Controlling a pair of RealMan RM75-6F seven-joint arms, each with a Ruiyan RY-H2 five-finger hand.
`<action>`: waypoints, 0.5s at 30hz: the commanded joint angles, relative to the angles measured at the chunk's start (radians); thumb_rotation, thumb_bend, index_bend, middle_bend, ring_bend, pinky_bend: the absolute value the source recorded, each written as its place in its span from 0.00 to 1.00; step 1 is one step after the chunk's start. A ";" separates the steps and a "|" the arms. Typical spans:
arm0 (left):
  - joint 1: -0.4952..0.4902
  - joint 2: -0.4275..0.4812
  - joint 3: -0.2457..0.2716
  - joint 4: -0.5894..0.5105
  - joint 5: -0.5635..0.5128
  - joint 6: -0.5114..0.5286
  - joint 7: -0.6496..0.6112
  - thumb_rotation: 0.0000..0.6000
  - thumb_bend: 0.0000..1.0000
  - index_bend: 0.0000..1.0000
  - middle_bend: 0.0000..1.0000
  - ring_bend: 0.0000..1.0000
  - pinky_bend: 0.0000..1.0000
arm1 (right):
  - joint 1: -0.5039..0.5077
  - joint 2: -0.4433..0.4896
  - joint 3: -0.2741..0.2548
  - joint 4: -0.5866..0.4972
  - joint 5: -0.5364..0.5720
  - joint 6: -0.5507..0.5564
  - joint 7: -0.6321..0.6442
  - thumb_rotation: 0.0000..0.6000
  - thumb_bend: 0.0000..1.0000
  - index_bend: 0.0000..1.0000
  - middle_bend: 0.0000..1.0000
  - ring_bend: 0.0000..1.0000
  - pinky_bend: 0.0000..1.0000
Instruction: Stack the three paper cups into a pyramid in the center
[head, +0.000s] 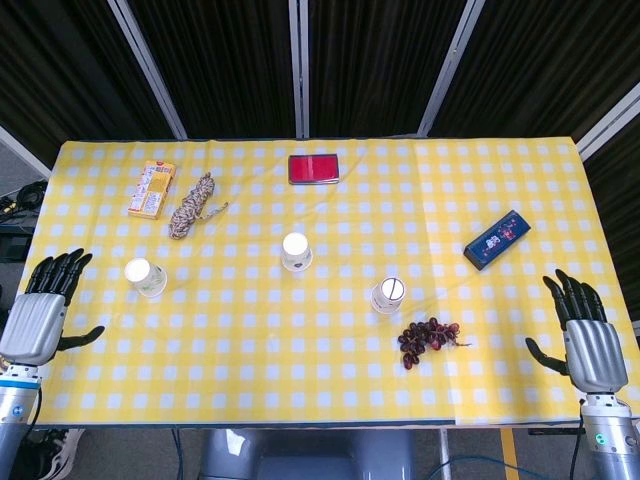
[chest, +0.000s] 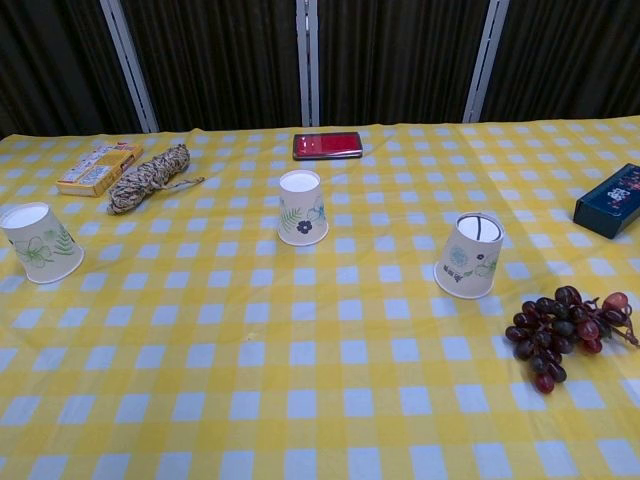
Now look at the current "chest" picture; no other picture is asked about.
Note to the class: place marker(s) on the paper cup with black line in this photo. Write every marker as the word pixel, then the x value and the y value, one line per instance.
pixel 470 265

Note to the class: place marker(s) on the yellow snack box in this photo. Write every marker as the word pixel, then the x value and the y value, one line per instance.
pixel 95 170

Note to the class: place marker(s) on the dark blue printed box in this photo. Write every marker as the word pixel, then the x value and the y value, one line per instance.
pixel 607 200

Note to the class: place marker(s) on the red flat case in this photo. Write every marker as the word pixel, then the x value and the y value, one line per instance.
pixel 327 145

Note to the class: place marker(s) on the yellow white checkered tablecloth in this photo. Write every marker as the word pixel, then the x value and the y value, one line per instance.
pixel 280 360

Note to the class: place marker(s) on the white metal partition post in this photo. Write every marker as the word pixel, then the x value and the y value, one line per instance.
pixel 308 60
pixel 485 60
pixel 131 65

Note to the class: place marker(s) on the paper cup with green flower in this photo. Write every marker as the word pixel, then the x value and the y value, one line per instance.
pixel 42 250

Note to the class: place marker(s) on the paper cup with blue flower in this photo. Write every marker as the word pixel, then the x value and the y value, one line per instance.
pixel 302 210

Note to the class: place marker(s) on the dark red grape bunch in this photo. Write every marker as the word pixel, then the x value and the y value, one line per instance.
pixel 560 330

